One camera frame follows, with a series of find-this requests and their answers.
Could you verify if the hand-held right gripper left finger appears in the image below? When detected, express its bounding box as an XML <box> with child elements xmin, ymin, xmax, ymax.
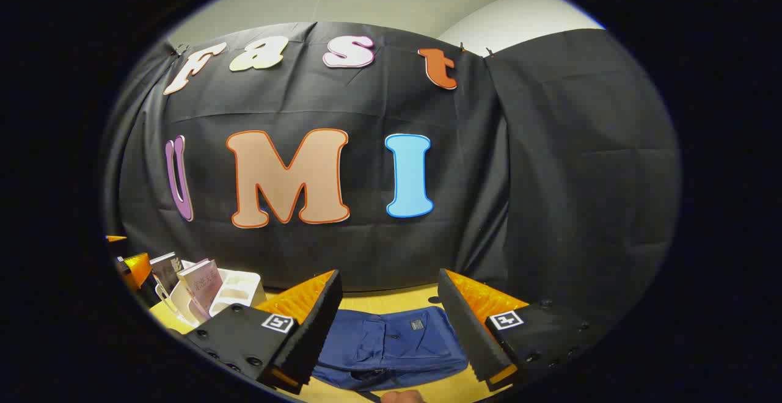
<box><xmin>185</xmin><ymin>269</ymin><xmax>344</xmax><ymax>395</ymax></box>

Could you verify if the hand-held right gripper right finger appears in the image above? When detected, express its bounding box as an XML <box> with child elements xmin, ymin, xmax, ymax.
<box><xmin>437</xmin><ymin>269</ymin><xmax>605</xmax><ymax>393</ymax></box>

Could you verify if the black book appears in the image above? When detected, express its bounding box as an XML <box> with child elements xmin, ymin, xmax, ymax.
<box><xmin>150</xmin><ymin>252</ymin><xmax>185</xmax><ymax>295</ymax></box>

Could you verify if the white plastic bookshelf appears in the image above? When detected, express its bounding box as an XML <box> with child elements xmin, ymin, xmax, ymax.
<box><xmin>155</xmin><ymin>261</ymin><xmax>268</xmax><ymax>328</ymax></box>

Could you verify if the pink book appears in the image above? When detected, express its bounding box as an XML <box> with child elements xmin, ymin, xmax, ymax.
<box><xmin>177</xmin><ymin>259</ymin><xmax>224</xmax><ymax>319</ymax></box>

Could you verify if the blue schoolbag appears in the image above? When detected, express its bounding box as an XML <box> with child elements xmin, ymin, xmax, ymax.
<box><xmin>312</xmin><ymin>305</ymin><xmax>470</xmax><ymax>401</ymax></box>

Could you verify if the black backdrop cloth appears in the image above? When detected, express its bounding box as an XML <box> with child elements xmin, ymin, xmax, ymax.
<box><xmin>103</xmin><ymin>21</ymin><xmax>682</xmax><ymax>355</ymax></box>

